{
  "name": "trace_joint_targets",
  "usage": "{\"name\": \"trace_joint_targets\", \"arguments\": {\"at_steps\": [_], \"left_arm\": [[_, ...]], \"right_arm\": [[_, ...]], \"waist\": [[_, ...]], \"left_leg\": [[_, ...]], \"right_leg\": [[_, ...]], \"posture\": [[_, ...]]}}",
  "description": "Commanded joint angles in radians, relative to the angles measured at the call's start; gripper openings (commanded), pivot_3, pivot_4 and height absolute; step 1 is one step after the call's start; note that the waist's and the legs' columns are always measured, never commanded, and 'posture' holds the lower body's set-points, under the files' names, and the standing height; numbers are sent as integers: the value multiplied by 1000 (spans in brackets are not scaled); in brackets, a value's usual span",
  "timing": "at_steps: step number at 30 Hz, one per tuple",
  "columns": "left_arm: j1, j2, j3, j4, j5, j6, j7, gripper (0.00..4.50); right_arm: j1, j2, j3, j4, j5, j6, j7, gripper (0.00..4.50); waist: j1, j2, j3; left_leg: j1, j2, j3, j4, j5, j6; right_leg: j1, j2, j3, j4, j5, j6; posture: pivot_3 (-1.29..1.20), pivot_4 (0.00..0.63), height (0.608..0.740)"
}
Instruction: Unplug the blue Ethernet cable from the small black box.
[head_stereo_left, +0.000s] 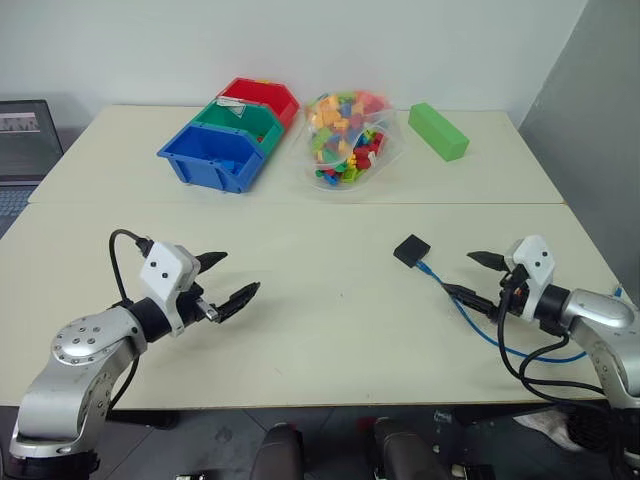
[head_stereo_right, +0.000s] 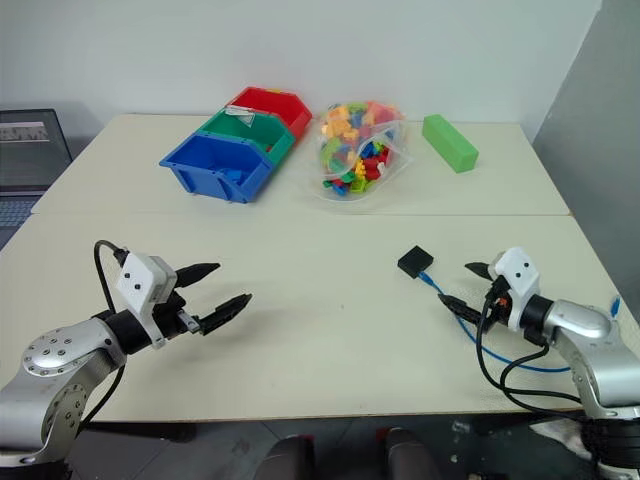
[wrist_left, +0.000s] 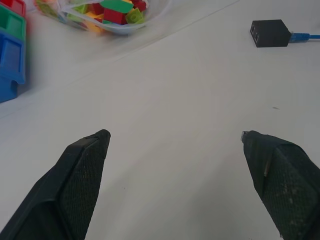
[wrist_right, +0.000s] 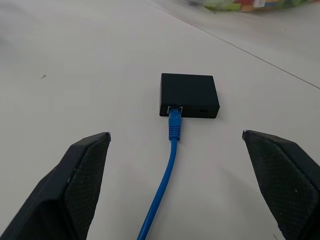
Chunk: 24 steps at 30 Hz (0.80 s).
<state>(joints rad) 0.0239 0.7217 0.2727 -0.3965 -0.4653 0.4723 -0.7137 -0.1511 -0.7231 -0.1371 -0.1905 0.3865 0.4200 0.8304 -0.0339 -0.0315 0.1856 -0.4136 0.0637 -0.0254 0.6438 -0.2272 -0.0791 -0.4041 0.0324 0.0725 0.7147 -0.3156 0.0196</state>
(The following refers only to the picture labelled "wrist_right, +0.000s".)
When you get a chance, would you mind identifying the bag of colourful blocks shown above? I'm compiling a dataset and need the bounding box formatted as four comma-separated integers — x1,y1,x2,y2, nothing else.
186,0,320,14

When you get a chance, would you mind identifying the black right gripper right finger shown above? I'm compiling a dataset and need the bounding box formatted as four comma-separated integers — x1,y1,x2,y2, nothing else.
241,129,320,240

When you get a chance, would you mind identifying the small black network box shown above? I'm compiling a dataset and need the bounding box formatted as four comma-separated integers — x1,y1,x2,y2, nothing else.
158,72,221,119

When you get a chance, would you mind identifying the blue Ethernet cable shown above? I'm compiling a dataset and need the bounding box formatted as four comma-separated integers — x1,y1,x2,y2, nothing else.
136,105,184,240

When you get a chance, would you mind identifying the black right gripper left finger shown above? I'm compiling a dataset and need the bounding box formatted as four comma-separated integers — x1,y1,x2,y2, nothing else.
0,131,112,240

